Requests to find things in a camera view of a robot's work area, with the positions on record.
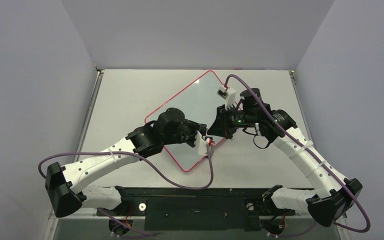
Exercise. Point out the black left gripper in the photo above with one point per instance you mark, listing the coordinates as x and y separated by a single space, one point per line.
201 128

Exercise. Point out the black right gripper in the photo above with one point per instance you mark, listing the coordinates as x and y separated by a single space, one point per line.
221 120

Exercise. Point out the red framed whiteboard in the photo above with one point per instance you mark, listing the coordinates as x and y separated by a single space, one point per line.
198 101

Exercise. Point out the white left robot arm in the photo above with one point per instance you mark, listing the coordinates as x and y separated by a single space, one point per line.
69 187

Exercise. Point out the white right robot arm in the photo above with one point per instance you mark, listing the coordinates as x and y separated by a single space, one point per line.
332 193

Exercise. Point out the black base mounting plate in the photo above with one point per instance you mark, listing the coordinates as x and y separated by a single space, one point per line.
212 209

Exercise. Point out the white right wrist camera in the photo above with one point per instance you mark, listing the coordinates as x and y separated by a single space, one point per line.
229 95

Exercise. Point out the aluminium frame rail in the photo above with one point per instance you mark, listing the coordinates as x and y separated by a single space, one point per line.
321 209

